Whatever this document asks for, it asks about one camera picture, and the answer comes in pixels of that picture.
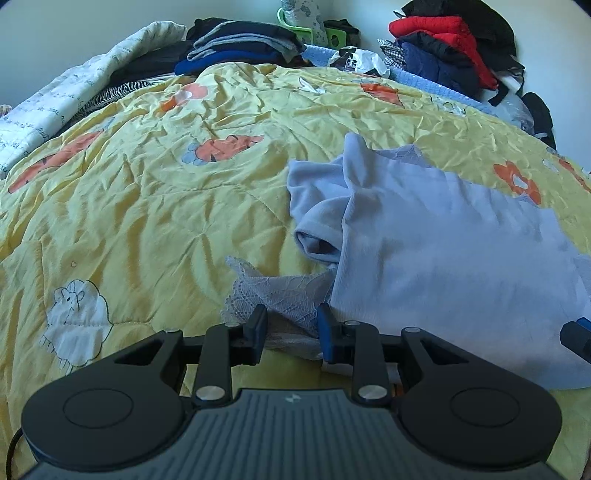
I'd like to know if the white printed quilt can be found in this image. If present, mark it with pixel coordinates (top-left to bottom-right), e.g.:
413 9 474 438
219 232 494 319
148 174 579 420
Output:
1 21 187 178

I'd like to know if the green plastic hanger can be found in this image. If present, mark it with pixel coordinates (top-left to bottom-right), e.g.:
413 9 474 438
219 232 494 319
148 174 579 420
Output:
276 8 346 49

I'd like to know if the grey patterned hanging cloth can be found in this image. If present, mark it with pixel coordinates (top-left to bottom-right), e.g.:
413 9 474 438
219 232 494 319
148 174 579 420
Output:
281 0 328 46

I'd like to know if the yellow floral quilt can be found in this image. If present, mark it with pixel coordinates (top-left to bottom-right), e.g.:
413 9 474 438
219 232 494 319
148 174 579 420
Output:
1 63 590 479

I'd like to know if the red and black jacket pile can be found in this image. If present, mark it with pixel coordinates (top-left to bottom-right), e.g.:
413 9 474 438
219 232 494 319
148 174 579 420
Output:
379 1 556 149

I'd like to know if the black white patterned cloth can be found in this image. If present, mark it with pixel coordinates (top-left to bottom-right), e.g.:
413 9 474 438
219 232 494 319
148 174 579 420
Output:
328 46 390 78

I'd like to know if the light lavender lace garment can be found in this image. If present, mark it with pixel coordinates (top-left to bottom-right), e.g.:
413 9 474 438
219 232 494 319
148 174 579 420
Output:
222 133 590 389

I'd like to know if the light blue knit blanket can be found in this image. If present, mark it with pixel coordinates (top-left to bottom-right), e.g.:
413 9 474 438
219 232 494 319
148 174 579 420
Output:
301 44 537 130

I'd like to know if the dark folded clothes pile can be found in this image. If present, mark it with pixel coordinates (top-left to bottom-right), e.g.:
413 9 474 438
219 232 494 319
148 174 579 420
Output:
59 17 308 126

